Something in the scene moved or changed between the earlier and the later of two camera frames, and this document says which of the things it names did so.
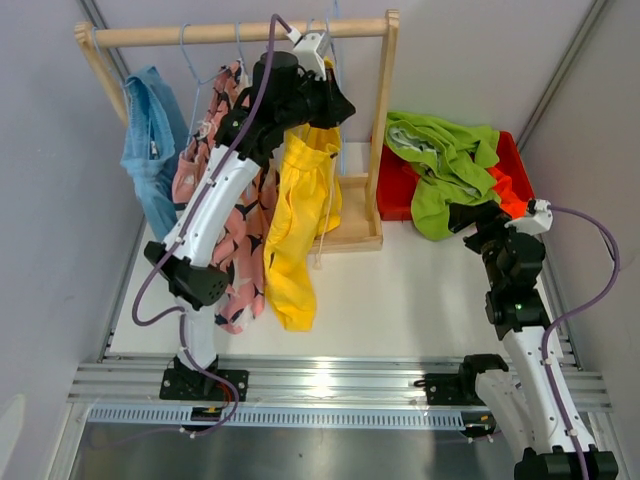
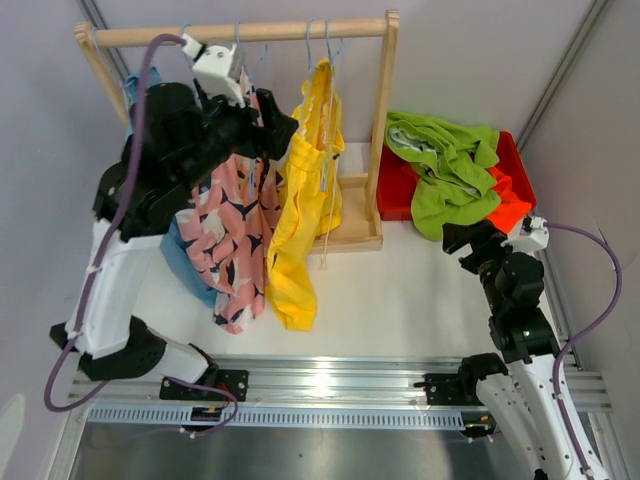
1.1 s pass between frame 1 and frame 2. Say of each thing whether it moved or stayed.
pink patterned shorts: stayed
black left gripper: moved
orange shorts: stayed
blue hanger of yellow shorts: moved
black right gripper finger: moved
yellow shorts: stayed
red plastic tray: stayed
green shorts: stayed
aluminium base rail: stayed
